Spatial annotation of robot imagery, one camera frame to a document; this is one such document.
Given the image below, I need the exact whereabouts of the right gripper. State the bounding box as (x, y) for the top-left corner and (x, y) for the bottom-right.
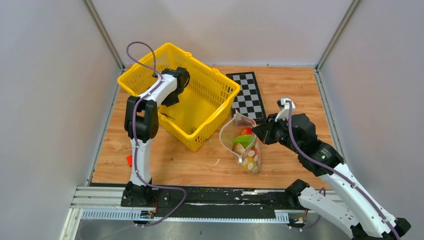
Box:
(251, 113), (302, 154)

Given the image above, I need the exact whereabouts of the red apple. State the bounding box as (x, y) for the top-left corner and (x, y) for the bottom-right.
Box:
(240, 127), (253, 136)

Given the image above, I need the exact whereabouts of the green star fruit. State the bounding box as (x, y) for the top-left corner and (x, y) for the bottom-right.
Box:
(232, 134), (257, 149)

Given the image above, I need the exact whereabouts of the orange tangerine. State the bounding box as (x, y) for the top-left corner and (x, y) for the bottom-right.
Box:
(246, 147), (258, 158)

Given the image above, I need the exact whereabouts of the polka dot zip bag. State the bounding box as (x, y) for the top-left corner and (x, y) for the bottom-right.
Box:
(219, 111), (262, 175)

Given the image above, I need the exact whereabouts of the brown kiwi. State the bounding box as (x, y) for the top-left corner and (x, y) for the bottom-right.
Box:
(231, 142), (245, 155)

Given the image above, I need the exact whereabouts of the yellow plastic basket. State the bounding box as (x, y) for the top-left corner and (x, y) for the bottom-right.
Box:
(117, 43), (240, 151)

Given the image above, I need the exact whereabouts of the yellow lemon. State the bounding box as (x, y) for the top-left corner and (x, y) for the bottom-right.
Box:
(241, 156), (258, 173)

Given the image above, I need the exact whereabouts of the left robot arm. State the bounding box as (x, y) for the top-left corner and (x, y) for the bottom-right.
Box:
(121, 67), (190, 207)

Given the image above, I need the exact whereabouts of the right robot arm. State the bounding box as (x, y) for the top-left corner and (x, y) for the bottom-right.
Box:
(252, 113), (411, 240)

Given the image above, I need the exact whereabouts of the black white checkerboard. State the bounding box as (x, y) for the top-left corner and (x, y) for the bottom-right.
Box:
(226, 71), (267, 125)

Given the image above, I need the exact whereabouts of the small red chili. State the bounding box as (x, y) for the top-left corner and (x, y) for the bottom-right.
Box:
(161, 112), (175, 120)

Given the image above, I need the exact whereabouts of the orange plastic block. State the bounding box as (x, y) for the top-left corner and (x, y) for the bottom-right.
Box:
(126, 155), (133, 167)

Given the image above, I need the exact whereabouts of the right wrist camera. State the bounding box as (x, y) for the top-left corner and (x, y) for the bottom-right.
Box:
(274, 97), (296, 122)

